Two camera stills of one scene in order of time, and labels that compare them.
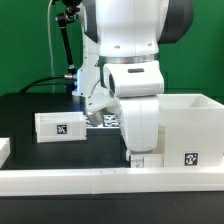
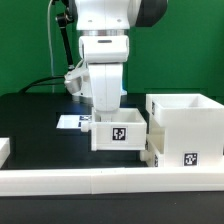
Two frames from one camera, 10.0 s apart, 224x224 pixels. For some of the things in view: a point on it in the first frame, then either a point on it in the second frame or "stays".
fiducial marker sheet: x=109 y=121 -> x=73 y=121
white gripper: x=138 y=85 -> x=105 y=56
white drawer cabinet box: x=193 y=130 stays
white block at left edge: x=5 y=149 stays
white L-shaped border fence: x=115 y=180 stays
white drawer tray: x=60 y=126 -> x=127 y=130
